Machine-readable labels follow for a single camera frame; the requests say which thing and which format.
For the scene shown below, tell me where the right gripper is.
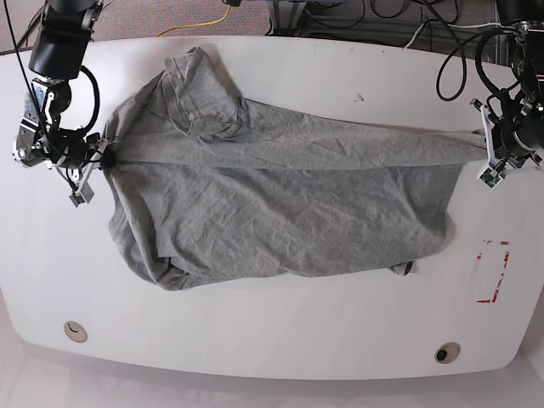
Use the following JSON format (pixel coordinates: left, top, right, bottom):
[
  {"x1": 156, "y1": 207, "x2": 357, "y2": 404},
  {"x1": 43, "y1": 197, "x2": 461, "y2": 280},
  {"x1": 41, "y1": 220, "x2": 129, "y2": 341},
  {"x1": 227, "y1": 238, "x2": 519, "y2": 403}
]
[{"x1": 46, "y1": 133, "x2": 116, "y2": 196}]

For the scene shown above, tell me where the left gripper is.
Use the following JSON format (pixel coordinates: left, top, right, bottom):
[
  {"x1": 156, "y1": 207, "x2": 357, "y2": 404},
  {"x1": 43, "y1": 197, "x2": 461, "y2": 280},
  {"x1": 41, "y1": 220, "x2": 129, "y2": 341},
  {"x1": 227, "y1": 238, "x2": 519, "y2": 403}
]
[{"x1": 471, "y1": 99, "x2": 543, "y2": 174}]

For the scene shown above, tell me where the grey Hugging Face t-shirt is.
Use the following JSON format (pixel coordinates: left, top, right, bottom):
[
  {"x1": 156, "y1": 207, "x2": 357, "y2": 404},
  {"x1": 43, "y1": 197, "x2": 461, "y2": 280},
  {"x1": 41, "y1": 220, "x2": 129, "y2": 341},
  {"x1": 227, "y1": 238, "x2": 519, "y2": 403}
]
[{"x1": 105, "y1": 48, "x2": 486, "y2": 291}]

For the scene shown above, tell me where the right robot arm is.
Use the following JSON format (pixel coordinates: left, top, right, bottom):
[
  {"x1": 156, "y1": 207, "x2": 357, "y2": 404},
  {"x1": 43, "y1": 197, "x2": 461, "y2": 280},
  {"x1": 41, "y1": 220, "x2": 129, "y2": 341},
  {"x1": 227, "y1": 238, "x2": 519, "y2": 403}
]
[{"x1": 12, "y1": 1, "x2": 114, "y2": 206}]

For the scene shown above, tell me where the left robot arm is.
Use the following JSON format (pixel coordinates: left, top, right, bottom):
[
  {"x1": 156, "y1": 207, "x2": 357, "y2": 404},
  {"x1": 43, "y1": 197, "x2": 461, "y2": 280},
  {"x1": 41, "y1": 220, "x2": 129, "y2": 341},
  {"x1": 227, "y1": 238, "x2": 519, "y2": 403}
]
[{"x1": 473, "y1": 1, "x2": 543, "y2": 187}]

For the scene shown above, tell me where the red tape rectangle marking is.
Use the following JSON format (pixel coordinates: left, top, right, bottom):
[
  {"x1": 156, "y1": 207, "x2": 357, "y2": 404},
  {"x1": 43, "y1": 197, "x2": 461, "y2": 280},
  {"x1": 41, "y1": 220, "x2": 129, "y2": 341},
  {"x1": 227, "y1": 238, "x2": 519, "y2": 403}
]
[{"x1": 472, "y1": 240, "x2": 511, "y2": 304}]

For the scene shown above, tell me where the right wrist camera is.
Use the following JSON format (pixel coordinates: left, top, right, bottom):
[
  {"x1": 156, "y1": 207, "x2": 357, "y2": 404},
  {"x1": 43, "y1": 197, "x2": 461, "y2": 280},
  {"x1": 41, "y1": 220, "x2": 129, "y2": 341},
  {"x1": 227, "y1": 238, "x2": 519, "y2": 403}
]
[{"x1": 70, "y1": 184, "x2": 94, "y2": 207}]

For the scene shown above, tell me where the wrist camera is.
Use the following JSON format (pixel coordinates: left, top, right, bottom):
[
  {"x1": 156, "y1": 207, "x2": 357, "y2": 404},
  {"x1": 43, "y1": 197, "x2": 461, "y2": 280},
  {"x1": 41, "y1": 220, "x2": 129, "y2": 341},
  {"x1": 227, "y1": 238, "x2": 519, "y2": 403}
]
[
  {"x1": 478, "y1": 166, "x2": 504, "y2": 190},
  {"x1": 70, "y1": 184, "x2": 94, "y2": 207}
]

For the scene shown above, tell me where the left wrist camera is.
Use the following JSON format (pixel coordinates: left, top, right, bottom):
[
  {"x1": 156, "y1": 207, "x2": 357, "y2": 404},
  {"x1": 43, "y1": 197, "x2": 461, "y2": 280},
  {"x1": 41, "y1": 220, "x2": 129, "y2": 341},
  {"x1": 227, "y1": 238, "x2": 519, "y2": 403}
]
[{"x1": 478, "y1": 166, "x2": 504, "y2": 190}]

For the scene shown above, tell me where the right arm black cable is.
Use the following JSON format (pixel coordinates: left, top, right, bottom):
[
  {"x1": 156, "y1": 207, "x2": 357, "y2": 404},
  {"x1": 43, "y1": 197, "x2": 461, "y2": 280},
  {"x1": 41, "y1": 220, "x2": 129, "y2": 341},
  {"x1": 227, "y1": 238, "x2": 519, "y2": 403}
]
[{"x1": 54, "y1": 65, "x2": 103, "y2": 141}]

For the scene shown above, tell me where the aluminium frame rail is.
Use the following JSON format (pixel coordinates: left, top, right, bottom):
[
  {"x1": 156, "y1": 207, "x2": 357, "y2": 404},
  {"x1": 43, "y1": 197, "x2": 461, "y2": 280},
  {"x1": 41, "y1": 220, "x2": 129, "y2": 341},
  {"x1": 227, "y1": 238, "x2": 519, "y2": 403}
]
[{"x1": 266, "y1": 1, "x2": 501, "y2": 48}]

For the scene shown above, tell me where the white cable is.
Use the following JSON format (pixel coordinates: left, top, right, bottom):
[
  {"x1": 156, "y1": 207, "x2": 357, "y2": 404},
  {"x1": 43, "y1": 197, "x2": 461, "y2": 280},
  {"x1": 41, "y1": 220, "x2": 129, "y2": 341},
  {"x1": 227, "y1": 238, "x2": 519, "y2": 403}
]
[{"x1": 403, "y1": 19, "x2": 507, "y2": 50}]

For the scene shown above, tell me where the black cable on floor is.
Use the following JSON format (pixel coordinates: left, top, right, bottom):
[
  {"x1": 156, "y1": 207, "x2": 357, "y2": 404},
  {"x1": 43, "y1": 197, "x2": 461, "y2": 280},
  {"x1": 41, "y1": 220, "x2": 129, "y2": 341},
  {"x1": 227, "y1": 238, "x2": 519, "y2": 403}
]
[{"x1": 12, "y1": 8, "x2": 43, "y2": 50}]

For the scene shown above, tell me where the left table cable grommet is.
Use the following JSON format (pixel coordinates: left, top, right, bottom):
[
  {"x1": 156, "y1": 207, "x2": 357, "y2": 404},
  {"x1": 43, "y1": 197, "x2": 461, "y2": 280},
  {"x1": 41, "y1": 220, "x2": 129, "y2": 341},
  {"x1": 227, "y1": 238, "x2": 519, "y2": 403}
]
[{"x1": 64, "y1": 321, "x2": 88, "y2": 343}]

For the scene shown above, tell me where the table cable grommet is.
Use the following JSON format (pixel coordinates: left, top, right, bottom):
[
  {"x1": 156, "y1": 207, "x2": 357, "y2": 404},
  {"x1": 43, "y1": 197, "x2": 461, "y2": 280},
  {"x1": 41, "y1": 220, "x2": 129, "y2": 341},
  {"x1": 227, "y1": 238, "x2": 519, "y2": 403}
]
[
  {"x1": 64, "y1": 321, "x2": 88, "y2": 343},
  {"x1": 434, "y1": 343, "x2": 461, "y2": 365}
]

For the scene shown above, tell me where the yellow cable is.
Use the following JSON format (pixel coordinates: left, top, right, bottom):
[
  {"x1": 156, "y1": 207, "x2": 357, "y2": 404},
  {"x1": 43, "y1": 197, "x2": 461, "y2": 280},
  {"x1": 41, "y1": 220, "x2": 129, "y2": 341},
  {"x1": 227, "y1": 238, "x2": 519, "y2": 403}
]
[{"x1": 157, "y1": 0, "x2": 233, "y2": 38}]

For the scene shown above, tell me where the right table cable grommet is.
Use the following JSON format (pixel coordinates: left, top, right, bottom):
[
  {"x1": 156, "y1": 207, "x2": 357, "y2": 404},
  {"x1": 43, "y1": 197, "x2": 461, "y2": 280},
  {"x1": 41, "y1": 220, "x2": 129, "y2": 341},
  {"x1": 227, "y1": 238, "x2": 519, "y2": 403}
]
[{"x1": 434, "y1": 343, "x2": 461, "y2": 365}]

